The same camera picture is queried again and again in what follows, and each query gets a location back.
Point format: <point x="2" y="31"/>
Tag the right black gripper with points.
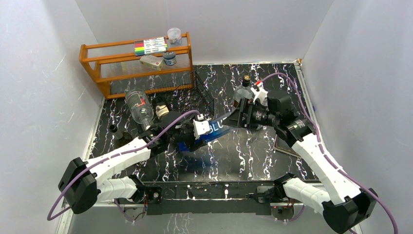
<point x="246" y="107"/>

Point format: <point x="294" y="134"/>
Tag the pack of coloured markers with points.
<point x="150" y="46"/>

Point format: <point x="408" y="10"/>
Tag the clear bottle red label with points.
<point x="140" y="107"/>

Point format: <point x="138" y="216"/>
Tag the small blue tin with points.
<point x="169" y="58"/>

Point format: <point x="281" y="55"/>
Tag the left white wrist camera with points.
<point x="201" y="126"/>

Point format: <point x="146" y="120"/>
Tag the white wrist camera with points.
<point x="201" y="126"/>
<point x="259" y="93"/>

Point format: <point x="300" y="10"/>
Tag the dark hardcover book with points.
<point x="281" y="146"/>

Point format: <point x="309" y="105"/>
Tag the orange wooden shelf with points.
<point x="107" y="63"/>

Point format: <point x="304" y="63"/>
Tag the dark wine bottle left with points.
<point x="120" y="138"/>

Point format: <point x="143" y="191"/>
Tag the clear plastic round container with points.
<point x="175" y="36"/>

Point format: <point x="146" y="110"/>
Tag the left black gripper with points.
<point x="190" y="126"/>

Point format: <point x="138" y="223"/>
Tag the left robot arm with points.
<point x="86" y="182"/>

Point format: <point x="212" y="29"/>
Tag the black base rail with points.
<point x="217" y="197"/>

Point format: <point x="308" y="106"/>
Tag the square clear liquor bottle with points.
<point x="242" y="91"/>

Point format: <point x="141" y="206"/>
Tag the black wire wine rack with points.
<point x="182" y="92"/>

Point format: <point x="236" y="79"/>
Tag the blue water bottle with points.
<point x="217" y="130"/>

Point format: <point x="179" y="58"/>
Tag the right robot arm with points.
<point x="343" y="204"/>

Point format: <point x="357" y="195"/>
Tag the dark wine bottle white label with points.
<point x="161" y="107"/>

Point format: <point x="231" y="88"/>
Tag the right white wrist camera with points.
<point x="259" y="93"/>

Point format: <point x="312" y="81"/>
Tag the small white cardboard box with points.
<point x="153" y="62"/>

